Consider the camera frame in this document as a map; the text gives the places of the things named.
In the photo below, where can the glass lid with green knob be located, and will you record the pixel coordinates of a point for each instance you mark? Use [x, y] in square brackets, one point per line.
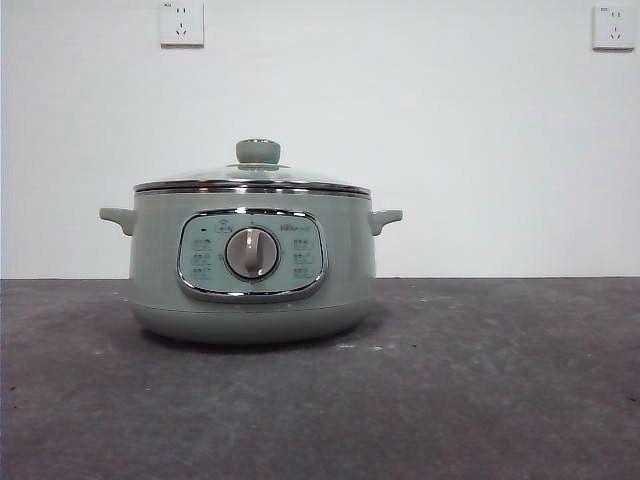
[257, 151]

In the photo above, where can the green electric cooking pot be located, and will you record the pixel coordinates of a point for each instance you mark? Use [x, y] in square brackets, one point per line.
[155, 300]

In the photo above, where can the white wall socket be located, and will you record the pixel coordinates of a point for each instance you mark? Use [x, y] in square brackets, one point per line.
[182, 24]
[610, 28]

